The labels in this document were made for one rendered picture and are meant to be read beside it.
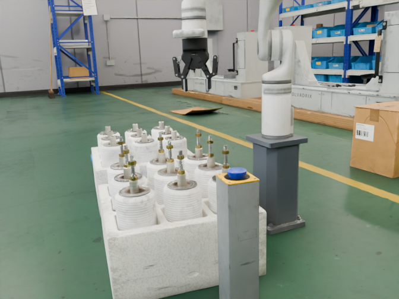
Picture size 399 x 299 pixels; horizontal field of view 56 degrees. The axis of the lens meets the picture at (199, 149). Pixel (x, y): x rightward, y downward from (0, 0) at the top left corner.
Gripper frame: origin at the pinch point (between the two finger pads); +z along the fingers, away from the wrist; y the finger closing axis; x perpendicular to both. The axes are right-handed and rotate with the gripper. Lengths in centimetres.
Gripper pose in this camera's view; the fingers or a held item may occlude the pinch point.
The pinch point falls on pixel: (196, 86)
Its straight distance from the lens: 115.6
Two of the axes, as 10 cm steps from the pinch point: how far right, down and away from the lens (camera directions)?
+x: -2.5, 2.4, -9.4
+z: 0.4, 9.7, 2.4
